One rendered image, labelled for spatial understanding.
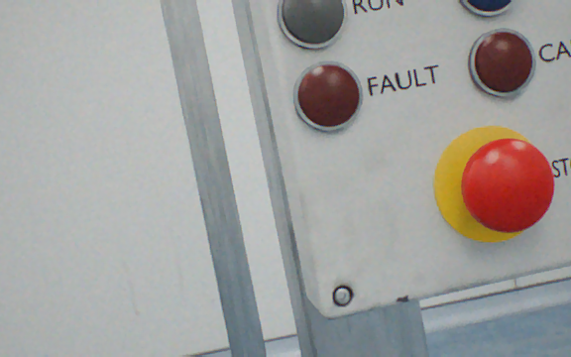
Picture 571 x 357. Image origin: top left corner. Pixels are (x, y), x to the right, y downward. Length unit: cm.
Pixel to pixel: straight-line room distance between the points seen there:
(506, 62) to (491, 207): 7
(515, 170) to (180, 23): 122
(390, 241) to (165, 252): 341
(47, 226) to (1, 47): 77
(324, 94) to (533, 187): 10
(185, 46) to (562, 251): 119
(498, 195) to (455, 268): 5
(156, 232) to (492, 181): 344
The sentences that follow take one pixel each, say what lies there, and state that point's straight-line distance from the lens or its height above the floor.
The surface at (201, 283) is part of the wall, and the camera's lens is 380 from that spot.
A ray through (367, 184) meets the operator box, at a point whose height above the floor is 92.
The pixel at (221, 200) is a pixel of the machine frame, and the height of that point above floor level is 86.
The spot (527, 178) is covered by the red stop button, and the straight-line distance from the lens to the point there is 38.
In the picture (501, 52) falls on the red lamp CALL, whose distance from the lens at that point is 40.
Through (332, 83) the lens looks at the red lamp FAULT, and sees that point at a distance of 38.
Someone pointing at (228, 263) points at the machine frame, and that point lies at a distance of 156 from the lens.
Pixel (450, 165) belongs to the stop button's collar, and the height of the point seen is 92.
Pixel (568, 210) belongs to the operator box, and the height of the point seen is 89.
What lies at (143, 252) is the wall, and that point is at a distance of 380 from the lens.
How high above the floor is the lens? 95
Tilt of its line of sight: 3 degrees down
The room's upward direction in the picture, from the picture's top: 11 degrees counter-clockwise
